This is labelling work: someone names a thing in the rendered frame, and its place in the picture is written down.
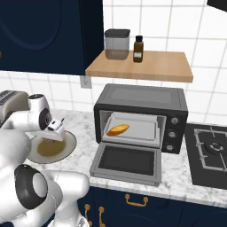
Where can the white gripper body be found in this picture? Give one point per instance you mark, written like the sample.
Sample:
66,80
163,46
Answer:
53,134

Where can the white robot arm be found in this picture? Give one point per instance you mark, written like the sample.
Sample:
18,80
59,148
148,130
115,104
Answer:
17,147

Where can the brown kebab skewer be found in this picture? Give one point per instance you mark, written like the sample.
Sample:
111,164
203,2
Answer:
50,149

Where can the golden baguette bread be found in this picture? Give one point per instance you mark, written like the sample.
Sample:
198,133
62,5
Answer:
117,130

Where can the grey toaster oven door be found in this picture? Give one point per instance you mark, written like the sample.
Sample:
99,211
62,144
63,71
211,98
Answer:
127,161

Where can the navy cupboard door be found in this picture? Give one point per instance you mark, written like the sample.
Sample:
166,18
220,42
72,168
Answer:
94,204

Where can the grey oven tray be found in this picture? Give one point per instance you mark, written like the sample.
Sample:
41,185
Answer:
142,127

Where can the black toaster oven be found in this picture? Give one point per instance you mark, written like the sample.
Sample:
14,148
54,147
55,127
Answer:
139,97

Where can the grey toaster oven knob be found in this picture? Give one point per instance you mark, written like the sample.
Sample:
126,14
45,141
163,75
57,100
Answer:
170,147
175,120
172,134

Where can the round grey plate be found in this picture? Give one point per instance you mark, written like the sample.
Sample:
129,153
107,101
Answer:
69,147

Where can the grey lidded canister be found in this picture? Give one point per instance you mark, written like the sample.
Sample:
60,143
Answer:
117,44

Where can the brown glass bottle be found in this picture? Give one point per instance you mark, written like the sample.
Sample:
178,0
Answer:
138,50

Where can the navy drawer front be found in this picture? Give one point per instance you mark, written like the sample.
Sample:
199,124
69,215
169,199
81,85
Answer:
159,214

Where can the black hob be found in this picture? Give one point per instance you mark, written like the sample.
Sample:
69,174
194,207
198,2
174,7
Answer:
209,156

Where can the black extractor hood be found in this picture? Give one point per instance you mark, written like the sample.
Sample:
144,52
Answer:
218,4

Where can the white wall socket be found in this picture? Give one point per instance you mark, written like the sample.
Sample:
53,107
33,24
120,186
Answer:
86,82

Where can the navy wall cupboard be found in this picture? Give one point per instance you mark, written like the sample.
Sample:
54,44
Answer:
44,32

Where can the wooden wall shelf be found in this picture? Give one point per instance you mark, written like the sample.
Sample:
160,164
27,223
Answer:
159,66

